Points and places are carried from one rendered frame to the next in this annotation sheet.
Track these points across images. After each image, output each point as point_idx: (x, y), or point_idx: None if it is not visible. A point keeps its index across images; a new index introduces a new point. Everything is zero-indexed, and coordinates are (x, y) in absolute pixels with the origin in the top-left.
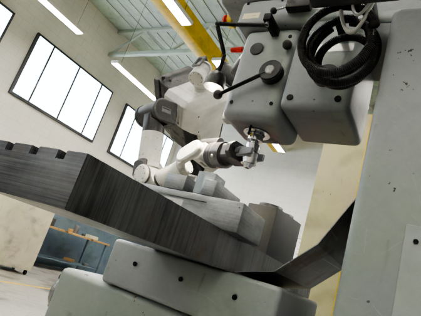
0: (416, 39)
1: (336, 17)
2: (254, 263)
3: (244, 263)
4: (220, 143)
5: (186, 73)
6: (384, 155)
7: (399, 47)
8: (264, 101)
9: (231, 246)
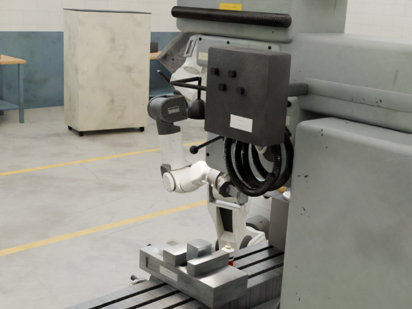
0: (309, 165)
1: None
2: (254, 295)
3: (240, 304)
4: (217, 175)
5: (189, 39)
6: (292, 270)
7: (298, 170)
8: (232, 159)
9: (219, 306)
